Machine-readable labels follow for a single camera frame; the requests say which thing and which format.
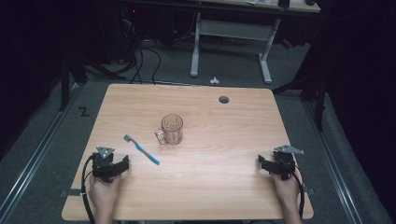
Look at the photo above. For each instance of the clear glass mug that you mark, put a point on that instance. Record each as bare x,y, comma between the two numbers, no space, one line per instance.
171,130

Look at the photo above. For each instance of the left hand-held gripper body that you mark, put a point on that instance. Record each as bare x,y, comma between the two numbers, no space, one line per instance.
101,161

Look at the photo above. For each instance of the black metal stand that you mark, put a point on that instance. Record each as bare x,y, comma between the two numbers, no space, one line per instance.
67,81
314,93

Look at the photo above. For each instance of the blue toothbrush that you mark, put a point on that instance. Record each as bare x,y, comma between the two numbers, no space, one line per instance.
141,150

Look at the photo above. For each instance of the grey tape strip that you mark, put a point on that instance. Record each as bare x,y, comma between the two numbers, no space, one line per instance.
308,190
71,192

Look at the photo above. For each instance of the small white floor scrap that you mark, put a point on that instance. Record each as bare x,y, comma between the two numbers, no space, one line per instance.
214,81

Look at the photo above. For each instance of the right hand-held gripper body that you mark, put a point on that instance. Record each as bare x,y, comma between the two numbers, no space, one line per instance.
284,161

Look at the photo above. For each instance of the metal floor rail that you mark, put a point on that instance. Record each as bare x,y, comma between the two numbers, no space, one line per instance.
333,168
34,161

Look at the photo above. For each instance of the white-framed desk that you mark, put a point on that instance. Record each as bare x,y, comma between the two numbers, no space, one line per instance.
233,31

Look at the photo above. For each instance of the person's right hand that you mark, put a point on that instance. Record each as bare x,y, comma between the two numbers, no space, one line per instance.
286,189

